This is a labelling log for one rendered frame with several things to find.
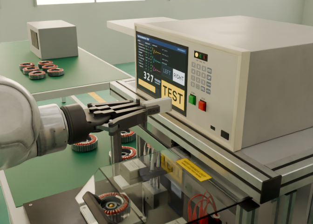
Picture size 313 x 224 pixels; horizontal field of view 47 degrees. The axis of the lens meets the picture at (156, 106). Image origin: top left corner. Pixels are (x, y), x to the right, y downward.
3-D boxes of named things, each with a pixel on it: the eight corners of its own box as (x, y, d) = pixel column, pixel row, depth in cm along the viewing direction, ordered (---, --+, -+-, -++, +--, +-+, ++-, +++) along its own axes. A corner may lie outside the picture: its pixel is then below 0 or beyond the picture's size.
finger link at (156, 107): (136, 108, 73) (143, 113, 71) (157, 104, 76) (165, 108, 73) (136, 115, 74) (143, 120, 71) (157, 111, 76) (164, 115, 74)
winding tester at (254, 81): (233, 152, 72) (241, 51, 64) (135, 91, 107) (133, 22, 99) (352, 115, 90) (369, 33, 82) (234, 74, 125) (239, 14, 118)
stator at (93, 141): (96, 139, 159) (96, 132, 158) (98, 151, 149) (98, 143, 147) (71, 142, 157) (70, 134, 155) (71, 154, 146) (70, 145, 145)
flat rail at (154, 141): (243, 222, 67) (245, 209, 66) (112, 114, 117) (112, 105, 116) (248, 220, 68) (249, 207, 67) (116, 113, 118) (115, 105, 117)
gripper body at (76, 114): (58, 135, 72) (101, 125, 76) (71, 153, 65) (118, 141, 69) (54, 100, 69) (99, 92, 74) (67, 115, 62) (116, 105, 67)
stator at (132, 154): (106, 166, 137) (106, 158, 136) (112, 152, 147) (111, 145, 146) (135, 167, 136) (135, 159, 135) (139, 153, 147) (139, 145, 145)
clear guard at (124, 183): (123, 279, 56) (122, 248, 54) (75, 199, 75) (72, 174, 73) (272, 213, 71) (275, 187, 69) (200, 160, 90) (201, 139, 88)
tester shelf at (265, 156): (261, 204, 63) (263, 182, 61) (109, 95, 118) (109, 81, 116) (398, 146, 84) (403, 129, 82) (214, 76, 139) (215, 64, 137)
